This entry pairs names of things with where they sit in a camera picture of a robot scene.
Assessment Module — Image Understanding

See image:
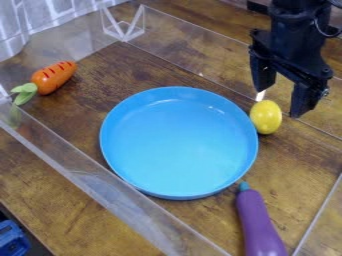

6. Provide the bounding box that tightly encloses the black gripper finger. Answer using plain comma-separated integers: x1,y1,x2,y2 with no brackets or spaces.
250,50,277,92
290,80,330,118

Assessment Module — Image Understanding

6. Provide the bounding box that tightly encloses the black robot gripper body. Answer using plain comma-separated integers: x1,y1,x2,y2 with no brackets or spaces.
250,2,333,82

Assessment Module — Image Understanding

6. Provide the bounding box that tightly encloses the yellow toy lemon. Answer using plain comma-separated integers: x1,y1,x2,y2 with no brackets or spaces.
250,100,282,135

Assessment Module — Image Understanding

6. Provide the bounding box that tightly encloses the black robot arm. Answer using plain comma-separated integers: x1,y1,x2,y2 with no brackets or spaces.
249,0,333,118

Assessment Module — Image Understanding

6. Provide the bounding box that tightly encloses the orange toy carrot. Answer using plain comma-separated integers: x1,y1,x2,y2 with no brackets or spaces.
11,60,78,106

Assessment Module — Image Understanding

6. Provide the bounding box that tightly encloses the blue round plate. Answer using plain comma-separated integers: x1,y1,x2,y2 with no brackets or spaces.
99,86,258,200

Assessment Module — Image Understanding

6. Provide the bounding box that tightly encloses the purple toy eggplant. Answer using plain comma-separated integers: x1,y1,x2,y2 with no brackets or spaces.
237,182,289,256

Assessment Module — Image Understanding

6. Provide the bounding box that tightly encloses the white mesh curtain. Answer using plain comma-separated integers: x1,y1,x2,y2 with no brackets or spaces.
0,0,130,62

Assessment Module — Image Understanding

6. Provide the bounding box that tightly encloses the blue box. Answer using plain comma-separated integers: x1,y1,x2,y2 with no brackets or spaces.
0,220,31,256

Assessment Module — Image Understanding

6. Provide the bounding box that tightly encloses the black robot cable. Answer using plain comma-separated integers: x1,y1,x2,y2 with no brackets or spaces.
312,0,342,38

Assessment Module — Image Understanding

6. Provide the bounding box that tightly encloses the clear acrylic corner bracket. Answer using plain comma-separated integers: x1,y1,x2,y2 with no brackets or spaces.
101,5,146,42

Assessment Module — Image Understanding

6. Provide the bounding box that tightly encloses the clear acrylic front wall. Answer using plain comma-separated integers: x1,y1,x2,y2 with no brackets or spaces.
0,86,232,256

